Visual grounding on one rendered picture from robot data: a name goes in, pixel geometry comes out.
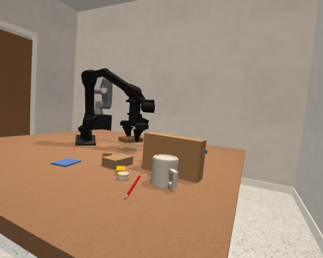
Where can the tan flat rectangular box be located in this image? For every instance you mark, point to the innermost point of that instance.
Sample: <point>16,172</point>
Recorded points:
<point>117,160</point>

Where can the wooden ball tray with clear cover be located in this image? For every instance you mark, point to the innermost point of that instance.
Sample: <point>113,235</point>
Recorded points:
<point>130,139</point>

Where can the yellow rectangular block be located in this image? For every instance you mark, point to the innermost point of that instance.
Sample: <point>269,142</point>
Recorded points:
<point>120,169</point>

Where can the brown rectangular block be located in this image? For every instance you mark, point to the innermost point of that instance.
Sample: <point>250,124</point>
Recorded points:
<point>189,151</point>

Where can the blue flat rectangular pad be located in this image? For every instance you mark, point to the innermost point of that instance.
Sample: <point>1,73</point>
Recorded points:
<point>66,162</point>

